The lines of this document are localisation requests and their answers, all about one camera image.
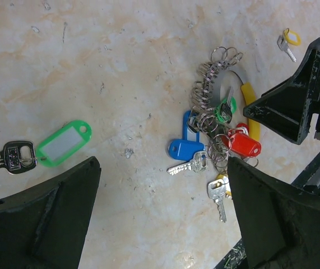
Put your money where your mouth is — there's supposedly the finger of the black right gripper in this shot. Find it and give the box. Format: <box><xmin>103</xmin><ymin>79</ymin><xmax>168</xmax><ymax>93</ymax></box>
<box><xmin>243</xmin><ymin>38</ymin><xmax>320</xmax><ymax>145</ymax></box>

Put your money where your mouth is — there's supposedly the blue key tag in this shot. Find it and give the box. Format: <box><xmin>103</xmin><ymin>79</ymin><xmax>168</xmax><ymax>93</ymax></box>
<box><xmin>168</xmin><ymin>110</ymin><xmax>205</xmax><ymax>161</ymax></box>

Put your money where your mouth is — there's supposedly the silver key yellow tag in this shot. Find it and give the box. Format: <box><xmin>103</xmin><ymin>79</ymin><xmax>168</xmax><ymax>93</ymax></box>
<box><xmin>207</xmin><ymin>174</ymin><xmax>232</xmax><ymax>223</ymax></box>

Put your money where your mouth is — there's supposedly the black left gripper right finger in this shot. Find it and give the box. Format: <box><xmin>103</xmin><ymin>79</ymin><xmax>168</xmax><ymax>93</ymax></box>
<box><xmin>228</xmin><ymin>157</ymin><xmax>320</xmax><ymax>268</ymax></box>

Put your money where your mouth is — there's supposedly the red key tag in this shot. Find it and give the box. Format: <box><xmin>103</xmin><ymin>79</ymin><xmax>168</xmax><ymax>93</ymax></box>
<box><xmin>221</xmin><ymin>123</ymin><xmax>262</xmax><ymax>158</ymax></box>

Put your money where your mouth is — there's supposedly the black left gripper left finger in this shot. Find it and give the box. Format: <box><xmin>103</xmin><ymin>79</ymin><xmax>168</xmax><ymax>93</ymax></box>
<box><xmin>0</xmin><ymin>156</ymin><xmax>101</xmax><ymax>268</ymax></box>

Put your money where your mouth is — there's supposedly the dark silver key pair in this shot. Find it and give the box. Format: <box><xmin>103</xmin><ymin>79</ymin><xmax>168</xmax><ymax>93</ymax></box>
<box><xmin>0</xmin><ymin>141</ymin><xmax>37</xmax><ymax>175</ymax></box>

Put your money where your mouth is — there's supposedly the steel key organizer yellow handle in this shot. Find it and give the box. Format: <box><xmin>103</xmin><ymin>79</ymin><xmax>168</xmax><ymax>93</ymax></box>
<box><xmin>190</xmin><ymin>47</ymin><xmax>261</xmax><ymax>174</ymax></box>

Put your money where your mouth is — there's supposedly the silver key blue ring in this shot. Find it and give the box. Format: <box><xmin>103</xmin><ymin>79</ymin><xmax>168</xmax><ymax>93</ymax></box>
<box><xmin>166</xmin><ymin>151</ymin><xmax>207</xmax><ymax>177</ymax></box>

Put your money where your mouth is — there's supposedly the green key tag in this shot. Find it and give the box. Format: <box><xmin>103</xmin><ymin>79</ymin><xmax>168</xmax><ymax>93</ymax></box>
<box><xmin>215</xmin><ymin>97</ymin><xmax>237</xmax><ymax>123</ymax></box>
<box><xmin>35</xmin><ymin>120</ymin><xmax>92</xmax><ymax>168</ymax></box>

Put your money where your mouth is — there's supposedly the green key tag on ring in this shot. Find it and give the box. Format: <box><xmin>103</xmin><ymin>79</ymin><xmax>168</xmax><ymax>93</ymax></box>
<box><xmin>215</xmin><ymin>97</ymin><xmax>237</xmax><ymax>123</ymax></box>

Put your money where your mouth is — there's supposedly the small yellow tag key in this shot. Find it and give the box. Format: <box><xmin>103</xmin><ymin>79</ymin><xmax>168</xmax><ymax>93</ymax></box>
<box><xmin>277</xmin><ymin>28</ymin><xmax>302</xmax><ymax>62</ymax></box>

